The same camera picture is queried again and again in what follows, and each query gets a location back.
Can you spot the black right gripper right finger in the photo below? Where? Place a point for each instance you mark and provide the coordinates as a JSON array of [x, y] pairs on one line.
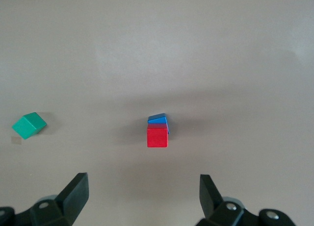
[[211, 201]]

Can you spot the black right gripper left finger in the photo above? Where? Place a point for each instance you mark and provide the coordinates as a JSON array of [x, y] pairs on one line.
[[71, 199]]

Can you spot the blue wooden block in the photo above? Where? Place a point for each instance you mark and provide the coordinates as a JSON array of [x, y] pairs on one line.
[[158, 119]]

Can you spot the green wooden block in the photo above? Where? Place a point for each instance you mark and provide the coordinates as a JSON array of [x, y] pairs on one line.
[[27, 126]]

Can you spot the red wooden block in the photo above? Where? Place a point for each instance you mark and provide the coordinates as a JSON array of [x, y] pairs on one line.
[[157, 137]]

